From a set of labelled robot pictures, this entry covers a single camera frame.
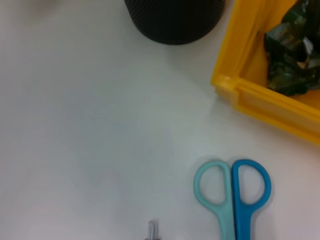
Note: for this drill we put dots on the blue scissors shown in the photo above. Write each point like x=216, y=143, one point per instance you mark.
x=240, y=215

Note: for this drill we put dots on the black mesh pen holder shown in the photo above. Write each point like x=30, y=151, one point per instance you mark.
x=175, y=20

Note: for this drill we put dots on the white grey pen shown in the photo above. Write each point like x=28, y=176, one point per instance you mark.
x=153, y=230

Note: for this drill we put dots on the yellow plastic bin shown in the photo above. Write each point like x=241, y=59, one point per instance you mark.
x=262, y=100

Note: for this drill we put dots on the green plastic wrapper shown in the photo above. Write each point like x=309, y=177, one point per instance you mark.
x=290, y=60

